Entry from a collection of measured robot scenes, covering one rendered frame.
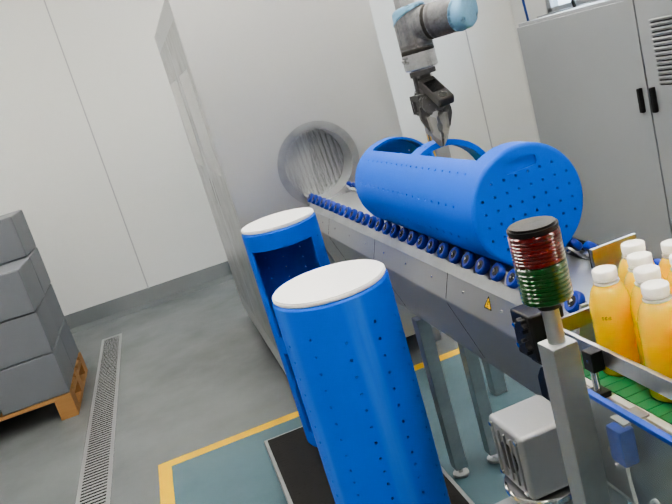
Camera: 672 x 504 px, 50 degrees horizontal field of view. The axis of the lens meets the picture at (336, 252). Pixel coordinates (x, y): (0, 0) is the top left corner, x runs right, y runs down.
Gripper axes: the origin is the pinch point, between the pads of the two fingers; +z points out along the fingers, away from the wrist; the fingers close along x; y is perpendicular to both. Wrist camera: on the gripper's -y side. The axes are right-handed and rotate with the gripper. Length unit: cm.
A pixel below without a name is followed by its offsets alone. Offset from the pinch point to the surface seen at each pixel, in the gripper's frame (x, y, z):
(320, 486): 57, 43, 108
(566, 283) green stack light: 35, -108, 5
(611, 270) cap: 14, -86, 15
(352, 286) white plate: 43, -34, 20
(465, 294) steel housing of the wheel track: 12.9, -21.3, 35.6
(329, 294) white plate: 49, -33, 20
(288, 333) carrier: 59, -28, 27
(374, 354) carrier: 43, -36, 35
